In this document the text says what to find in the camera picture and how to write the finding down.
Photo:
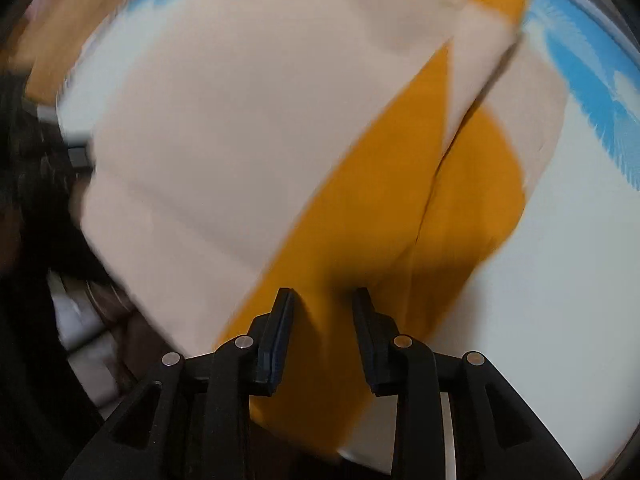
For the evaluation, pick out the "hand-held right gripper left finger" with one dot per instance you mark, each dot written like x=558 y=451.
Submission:
x=272 y=355

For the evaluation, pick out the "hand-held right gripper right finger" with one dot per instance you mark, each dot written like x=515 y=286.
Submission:
x=367 y=355

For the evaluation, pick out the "beige and orange garment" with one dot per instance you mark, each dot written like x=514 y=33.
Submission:
x=240 y=125

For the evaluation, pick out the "blue and white bedsheet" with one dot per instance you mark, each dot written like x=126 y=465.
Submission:
x=550 y=310

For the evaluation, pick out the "dark cloth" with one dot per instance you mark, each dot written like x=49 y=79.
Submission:
x=35 y=175

